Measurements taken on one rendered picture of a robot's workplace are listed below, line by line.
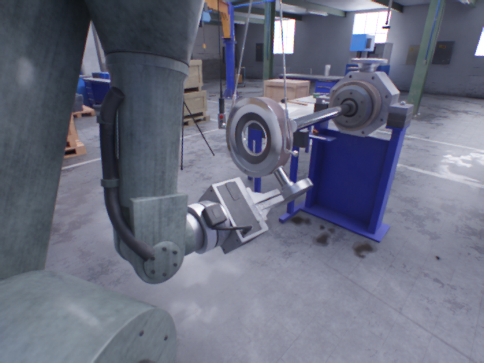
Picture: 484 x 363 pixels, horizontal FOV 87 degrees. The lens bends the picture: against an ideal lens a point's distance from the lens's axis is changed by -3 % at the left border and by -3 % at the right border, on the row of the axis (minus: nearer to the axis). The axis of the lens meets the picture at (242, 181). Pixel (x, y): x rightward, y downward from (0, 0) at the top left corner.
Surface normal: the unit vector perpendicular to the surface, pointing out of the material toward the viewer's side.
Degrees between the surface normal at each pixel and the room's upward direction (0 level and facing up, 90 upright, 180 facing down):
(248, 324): 0
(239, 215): 41
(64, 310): 17
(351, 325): 0
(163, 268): 81
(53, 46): 90
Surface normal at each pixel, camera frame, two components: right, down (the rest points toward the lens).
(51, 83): 0.97, 0.11
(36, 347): 0.04, -0.84
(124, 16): -0.18, 0.85
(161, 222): 0.68, 0.18
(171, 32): 0.35, 0.91
